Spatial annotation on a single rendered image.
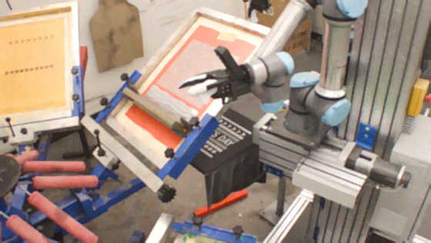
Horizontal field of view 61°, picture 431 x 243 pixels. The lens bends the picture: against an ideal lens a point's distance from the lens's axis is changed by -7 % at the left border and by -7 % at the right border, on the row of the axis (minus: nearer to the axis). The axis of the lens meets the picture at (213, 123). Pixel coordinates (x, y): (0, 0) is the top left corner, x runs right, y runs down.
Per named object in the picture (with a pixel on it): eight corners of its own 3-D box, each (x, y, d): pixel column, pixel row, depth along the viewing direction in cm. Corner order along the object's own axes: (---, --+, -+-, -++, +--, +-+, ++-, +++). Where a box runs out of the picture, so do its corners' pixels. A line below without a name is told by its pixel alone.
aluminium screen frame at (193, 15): (200, 9, 207) (196, 4, 204) (283, 37, 170) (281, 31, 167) (105, 121, 196) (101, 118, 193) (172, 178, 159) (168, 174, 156)
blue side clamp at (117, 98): (142, 77, 202) (135, 69, 196) (148, 80, 198) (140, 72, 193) (106, 121, 197) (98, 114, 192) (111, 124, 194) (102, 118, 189)
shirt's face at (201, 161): (218, 102, 237) (218, 101, 237) (272, 131, 210) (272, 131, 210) (153, 134, 212) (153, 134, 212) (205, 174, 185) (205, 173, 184)
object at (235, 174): (258, 171, 232) (259, 126, 214) (268, 177, 227) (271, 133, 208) (199, 210, 208) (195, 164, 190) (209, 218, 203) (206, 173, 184)
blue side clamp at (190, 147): (212, 118, 166) (205, 111, 161) (220, 123, 163) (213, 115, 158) (168, 174, 162) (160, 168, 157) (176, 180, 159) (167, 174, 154)
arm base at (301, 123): (324, 121, 162) (327, 101, 156) (309, 139, 152) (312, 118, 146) (292, 111, 170) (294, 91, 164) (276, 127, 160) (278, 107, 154)
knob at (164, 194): (171, 184, 154) (161, 177, 149) (180, 191, 151) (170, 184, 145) (160, 198, 153) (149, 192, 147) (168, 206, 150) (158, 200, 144)
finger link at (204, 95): (195, 111, 104) (221, 100, 109) (192, 91, 101) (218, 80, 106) (188, 108, 106) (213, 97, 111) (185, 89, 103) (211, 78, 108)
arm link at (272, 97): (268, 95, 134) (268, 68, 128) (289, 111, 126) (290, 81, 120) (249, 102, 131) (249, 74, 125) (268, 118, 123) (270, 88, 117)
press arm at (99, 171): (115, 154, 175) (108, 149, 171) (121, 160, 171) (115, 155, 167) (92, 183, 172) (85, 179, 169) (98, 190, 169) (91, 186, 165)
